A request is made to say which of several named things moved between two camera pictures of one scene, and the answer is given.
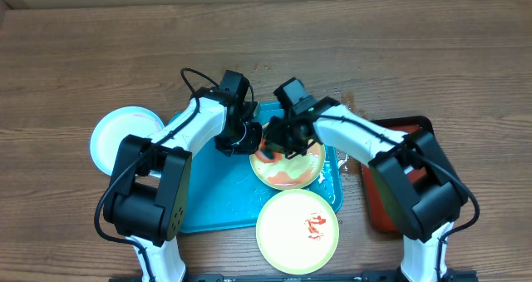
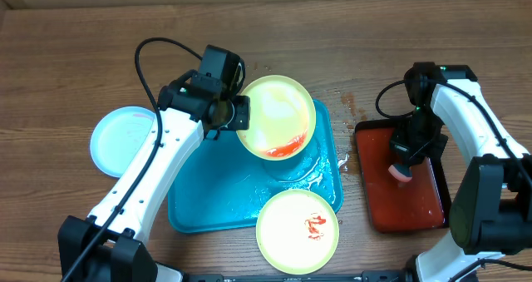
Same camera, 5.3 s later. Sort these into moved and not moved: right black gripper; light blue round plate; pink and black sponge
Moved: pink and black sponge; right black gripper
Not moved: light blue round plate
